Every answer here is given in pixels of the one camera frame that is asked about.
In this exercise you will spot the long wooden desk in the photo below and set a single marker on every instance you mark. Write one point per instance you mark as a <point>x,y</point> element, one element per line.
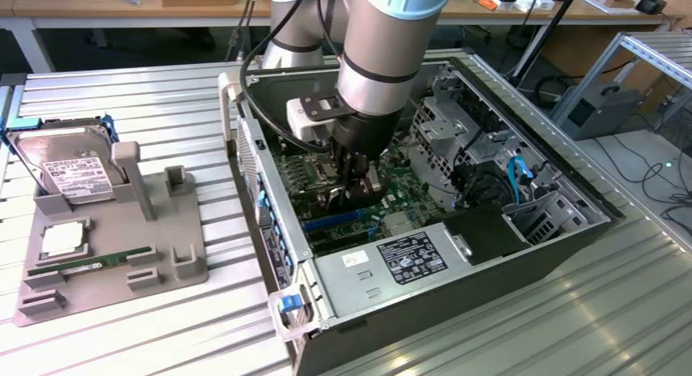
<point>541,17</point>

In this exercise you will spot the grey plastic parts rack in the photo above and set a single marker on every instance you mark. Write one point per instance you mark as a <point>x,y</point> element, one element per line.
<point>109,230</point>

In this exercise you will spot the white device box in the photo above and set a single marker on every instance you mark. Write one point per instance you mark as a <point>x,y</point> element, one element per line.
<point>533,3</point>

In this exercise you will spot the blue expansion slot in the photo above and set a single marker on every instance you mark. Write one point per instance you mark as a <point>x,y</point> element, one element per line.
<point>333,222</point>

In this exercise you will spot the black tripod pole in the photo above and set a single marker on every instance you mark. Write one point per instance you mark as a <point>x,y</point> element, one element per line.
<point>546,31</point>

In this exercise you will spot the green motherboard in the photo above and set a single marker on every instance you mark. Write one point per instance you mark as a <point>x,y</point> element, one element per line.
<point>406,181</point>

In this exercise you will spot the blue disk caddy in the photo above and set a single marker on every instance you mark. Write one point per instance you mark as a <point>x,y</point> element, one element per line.
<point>25,123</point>

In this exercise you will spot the silver CPU chip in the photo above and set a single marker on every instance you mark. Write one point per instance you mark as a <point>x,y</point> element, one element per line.
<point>62,238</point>

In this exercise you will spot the black expansion slot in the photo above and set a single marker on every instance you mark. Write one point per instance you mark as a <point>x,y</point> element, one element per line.
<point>338,244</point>

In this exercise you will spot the silver hard disk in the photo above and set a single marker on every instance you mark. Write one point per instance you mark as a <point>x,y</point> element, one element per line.
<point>59,149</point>

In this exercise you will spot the silver chipset heat sink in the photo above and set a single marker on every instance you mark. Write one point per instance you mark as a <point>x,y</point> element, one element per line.
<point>398,224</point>

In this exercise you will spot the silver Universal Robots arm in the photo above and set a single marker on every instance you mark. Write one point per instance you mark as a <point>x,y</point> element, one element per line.
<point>379,48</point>

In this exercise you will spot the blue case latch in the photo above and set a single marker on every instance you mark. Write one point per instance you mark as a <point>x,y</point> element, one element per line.
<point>290,303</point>

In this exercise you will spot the orange and white box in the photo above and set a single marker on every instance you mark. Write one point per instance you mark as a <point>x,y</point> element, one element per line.
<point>489,2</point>

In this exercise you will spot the grey aluminium profile post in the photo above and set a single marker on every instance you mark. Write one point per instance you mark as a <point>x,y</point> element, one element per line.
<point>13,100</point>

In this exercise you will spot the graphics card with black shroud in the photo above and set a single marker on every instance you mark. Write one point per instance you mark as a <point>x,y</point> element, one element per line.
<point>314,202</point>

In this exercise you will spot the green RAM stick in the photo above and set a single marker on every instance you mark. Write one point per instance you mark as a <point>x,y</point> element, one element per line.
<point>109,259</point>

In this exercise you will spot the grey box device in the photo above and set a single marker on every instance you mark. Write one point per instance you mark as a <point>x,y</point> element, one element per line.
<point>611,112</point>

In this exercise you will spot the perforated metal drive cage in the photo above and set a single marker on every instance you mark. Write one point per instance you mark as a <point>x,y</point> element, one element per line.
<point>438,157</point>

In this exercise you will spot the open black PC case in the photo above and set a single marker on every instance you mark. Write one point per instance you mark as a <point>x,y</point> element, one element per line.
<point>487,295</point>

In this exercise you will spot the aluminium profile frame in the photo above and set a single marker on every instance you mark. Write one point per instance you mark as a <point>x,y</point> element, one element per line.
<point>665,52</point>

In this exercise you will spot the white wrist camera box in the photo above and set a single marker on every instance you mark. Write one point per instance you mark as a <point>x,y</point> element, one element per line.
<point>303,126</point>

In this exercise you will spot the CPU socket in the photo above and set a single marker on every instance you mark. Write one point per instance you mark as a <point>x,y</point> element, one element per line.
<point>322,169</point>

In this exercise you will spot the black plastic shroud box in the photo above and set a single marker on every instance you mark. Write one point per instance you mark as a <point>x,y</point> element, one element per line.
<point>482,234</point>

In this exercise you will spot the silver disk bay bracket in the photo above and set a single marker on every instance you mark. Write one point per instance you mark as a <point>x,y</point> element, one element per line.
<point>546,218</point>

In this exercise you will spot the silver power supply unit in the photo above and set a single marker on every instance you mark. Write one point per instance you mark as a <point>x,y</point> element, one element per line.
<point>379,287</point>

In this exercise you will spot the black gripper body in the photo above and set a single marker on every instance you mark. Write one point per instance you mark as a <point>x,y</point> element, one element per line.
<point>367,133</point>

